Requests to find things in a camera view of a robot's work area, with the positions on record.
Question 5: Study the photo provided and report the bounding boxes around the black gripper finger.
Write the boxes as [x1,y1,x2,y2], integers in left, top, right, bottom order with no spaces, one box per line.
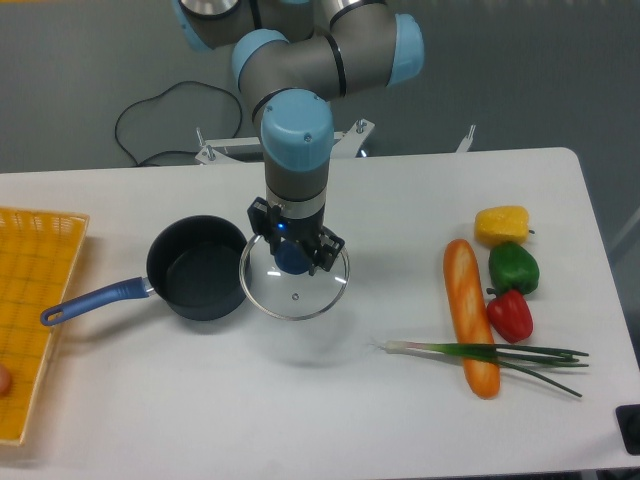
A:
[247,197,280,256]
[308,227,345,276]

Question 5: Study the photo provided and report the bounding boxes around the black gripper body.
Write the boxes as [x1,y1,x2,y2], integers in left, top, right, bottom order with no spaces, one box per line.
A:
[266,203,325,256]

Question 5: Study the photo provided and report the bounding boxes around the glass lid with blue knob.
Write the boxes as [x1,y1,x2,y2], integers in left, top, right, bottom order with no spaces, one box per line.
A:
[239,234,350,321]

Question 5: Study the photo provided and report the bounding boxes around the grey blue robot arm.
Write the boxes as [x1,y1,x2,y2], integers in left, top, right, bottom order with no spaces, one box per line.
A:
[173,1,425,275]

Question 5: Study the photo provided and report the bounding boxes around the toy baguette bread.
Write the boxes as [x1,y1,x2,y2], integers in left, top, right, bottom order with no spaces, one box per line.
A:
[443,239,501,399]

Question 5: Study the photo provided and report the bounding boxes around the yellow toy bell pepper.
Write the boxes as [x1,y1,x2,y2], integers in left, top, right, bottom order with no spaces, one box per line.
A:
[474,205,534,247]

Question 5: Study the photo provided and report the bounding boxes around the green toy bell pepper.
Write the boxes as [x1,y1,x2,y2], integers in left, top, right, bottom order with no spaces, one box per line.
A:
[488,242,540,295]

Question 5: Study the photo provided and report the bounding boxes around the red toy bell pepper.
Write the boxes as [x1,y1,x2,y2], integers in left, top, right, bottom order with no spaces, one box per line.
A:
[487,289,534,343]

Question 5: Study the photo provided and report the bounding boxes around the toy green onion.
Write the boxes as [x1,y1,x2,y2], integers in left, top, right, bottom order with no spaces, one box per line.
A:
[377,340,589,399]

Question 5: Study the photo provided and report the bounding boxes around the yellow woven basket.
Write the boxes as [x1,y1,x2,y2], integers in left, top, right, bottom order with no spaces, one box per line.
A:
[1,207,90,446]

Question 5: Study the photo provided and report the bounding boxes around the orange item in basket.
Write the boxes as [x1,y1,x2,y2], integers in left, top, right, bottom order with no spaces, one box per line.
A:
[0,364,12,396]

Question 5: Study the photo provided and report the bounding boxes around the black object at table corner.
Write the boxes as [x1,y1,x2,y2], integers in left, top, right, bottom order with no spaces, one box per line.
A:
[615,404,640,456]

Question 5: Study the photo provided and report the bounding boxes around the dark pot with blue handle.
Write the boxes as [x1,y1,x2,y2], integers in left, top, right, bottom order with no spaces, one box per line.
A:
[40,215,247,327]

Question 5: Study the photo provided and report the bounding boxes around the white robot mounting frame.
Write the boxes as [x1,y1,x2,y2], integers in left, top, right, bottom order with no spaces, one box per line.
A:
[193,119,477,165]

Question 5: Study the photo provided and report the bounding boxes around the black cable on floor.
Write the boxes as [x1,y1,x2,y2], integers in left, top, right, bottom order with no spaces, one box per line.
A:
[114,80,245,168]

